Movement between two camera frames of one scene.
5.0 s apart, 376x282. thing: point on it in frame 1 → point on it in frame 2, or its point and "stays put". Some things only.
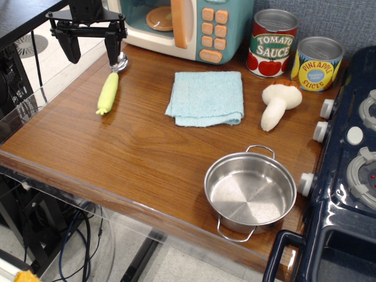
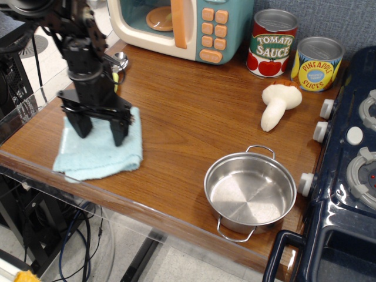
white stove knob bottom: x=305 y=183 stays put
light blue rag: x=207 y=98 → x=97 y=154
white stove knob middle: x=320 y=131 stays put
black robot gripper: x=87 y=18 → x=94 y=96
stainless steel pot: x=249 y=190 stays put
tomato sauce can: x=274 y=32 stays put
